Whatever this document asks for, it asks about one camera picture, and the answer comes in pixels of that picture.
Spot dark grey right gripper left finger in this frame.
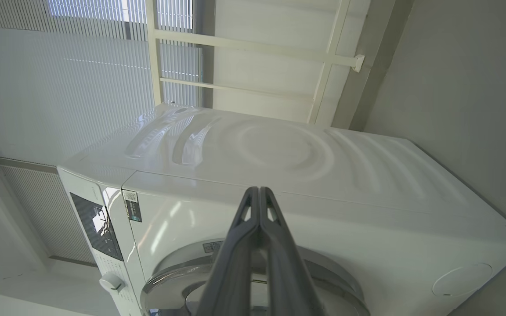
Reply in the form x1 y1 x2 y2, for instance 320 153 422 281
196 187 260 316

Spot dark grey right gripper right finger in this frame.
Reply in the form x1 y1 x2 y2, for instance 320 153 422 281
259 187 324 316

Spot round glass washing machine door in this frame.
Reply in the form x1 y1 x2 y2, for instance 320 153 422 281
141 238 371 316

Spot white front-load washing machine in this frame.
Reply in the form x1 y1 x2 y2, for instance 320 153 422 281
58 102 506 316

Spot white washing machine dial knob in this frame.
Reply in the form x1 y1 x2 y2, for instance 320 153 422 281
99 272 126 294

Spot black washing machine display panel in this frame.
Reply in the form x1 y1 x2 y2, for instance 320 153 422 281
69 192 124 262

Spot black white QR sticker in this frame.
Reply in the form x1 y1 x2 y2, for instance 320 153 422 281
122 190 143 223

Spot round white filter cover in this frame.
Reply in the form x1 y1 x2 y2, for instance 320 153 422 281
432 263 493 297

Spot white vertical window blinds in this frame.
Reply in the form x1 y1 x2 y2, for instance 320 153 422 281
0 0 203 167

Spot white ribbed wall grille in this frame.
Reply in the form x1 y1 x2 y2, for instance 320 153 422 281
0 156 98 266

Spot white metal rack frame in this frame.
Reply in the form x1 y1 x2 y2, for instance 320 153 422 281
145 0 365 126

